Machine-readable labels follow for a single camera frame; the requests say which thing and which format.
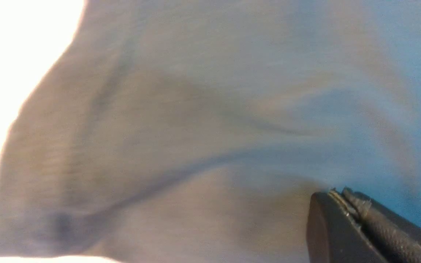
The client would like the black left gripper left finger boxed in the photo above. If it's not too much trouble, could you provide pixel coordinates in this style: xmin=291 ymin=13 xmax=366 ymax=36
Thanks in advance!
xmin=306 ymin=192 xmax=388 ymax=263

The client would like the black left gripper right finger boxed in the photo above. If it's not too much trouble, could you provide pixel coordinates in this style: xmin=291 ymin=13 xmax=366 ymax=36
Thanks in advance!
xmin=329 ymin=188 xmax=421 ymax=263

